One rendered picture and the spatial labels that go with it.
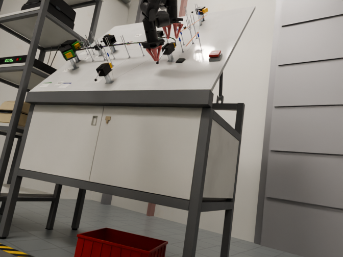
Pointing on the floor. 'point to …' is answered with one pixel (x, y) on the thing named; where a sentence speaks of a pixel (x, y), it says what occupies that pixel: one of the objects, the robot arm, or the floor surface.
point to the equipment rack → (43, 21)
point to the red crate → (118, 245)
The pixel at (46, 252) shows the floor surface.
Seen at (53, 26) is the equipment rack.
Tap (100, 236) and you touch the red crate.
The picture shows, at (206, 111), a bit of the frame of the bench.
